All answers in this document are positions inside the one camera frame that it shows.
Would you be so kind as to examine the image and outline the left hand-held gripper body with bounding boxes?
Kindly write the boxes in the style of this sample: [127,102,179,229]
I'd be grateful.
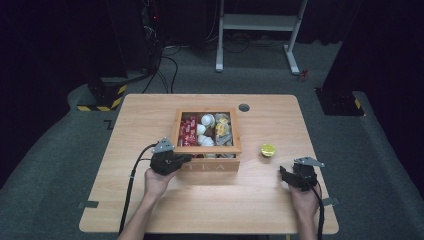
[149,136,184,177]

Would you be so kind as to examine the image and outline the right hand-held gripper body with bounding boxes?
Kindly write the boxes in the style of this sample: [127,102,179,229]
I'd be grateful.
[292,156,326,193]

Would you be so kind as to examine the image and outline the wooden tea box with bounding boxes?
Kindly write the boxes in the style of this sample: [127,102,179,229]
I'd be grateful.
[170,106,243,173]

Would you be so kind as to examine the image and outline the yellow lidded small cup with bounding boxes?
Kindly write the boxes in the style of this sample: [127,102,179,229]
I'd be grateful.
[260,143,277,158]

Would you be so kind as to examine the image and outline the person's right hand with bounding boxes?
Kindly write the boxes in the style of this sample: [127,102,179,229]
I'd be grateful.
[288,182,323,218]

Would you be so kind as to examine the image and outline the person's left hand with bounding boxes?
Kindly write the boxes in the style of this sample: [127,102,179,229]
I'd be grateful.
[143,167,178,202]

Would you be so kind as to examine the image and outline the row of red packets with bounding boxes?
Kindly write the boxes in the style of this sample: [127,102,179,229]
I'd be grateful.
[178,114,198,148]

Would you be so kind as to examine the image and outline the grey tape piece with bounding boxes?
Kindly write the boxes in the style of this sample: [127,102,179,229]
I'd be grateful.
[320,196,341,207]
[77,200,100,210]

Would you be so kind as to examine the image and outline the pile of yellow grey packets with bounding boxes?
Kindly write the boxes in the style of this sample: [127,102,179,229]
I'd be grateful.
[214,113,234,147]

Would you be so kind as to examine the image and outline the black stand with dark base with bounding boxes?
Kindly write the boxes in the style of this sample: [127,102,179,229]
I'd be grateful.
[314,0,366,117]

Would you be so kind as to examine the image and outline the black stand with striped base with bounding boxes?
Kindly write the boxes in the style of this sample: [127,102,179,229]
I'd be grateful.
[76,0,129,113]

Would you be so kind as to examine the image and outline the white metal stand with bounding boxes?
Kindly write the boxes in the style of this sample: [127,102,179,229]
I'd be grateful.
[215,0,309,76]

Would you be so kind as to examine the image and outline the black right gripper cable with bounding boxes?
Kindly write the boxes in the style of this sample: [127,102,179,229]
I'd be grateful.
[310,184,327,240]

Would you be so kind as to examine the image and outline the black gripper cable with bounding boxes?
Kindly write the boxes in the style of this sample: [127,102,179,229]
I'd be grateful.
[310,184,327,240]
[118,142,158,235]

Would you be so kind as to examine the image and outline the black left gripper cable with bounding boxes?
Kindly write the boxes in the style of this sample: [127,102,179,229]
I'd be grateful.
[118,142,158,235]

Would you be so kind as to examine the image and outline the black floor cables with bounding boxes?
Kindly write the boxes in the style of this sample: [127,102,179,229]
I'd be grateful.
[141,46,180,95]

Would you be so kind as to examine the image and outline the dark equipment rack with wires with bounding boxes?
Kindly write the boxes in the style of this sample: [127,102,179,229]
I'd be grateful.
[139,0,165,74]

